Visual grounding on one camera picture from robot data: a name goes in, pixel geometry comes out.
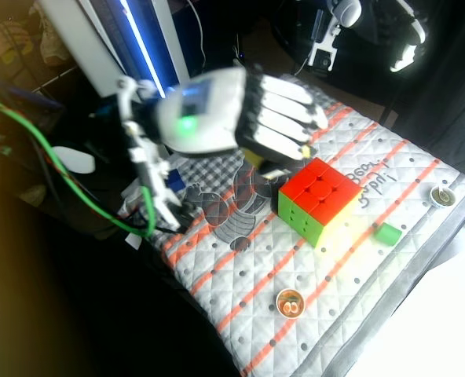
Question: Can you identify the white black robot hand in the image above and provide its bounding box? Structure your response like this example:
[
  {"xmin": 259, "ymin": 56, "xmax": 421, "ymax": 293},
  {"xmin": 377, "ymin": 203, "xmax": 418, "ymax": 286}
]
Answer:
[
  {"xmin": 153, "ymin": 65, "xmax": 331, "ymax": 182},
  {"xmin": 368, "ymin": 0, "xmax": 429, "ymax": 75}
]

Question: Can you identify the blue object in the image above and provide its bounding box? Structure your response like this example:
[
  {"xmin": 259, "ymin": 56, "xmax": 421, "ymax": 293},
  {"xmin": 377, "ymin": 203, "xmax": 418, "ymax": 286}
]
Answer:
[{"xmin": 164, "ymin": 167, "xmax": 185, "ymax": 193}]

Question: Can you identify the Rubik's cube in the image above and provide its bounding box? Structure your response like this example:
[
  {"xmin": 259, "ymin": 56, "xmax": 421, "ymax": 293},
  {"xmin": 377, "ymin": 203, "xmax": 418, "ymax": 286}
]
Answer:
[{"xmin": 277, "ymin": 156, "xmax": 364, "ymax": 249}]

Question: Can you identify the green cylinder block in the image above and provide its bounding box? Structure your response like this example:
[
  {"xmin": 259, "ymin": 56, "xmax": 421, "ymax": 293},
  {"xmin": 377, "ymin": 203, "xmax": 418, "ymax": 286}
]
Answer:
[{"xmin": 375, "ymin": 221, "xmax": 402, "ymax": 247}]

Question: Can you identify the white robot body column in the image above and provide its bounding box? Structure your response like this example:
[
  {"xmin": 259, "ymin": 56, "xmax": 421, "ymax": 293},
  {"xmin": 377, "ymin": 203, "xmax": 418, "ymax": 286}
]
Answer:
[{"xmin": 39, "ymin": 0, "xmax": 190, "ymax": 99}]

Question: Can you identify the grey quilt with bear print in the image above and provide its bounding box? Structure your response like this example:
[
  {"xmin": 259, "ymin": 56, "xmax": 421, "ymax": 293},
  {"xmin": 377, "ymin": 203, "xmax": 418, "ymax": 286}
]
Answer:
[{"xmin": 149, "ymin": 84, "xmax": 465, "ymax": 377}]

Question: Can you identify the toy bowl with egg halves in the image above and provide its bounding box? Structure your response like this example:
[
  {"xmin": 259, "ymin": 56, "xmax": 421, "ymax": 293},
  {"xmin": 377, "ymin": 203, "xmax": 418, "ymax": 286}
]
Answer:
[{"xmin": 275, "ymin": 288, "xmax": 306, "ymax": 320}]

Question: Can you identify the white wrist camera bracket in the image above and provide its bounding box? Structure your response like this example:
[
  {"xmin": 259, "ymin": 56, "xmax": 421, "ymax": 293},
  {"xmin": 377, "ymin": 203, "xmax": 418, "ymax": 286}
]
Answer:
[
  {"xmin": 116, "ymin": 76, "xmax": 182, "ymax": 232},
  {"xmin": 308, "ymin": 7, "xmax": 342, "ymax": 72}
]

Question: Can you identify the green cable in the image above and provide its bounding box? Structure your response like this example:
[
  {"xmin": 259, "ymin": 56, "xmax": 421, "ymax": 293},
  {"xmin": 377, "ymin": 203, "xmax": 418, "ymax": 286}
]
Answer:
[{"xmin": 0, "ymin": 93, "xmax": 157, "ymax": 239}]

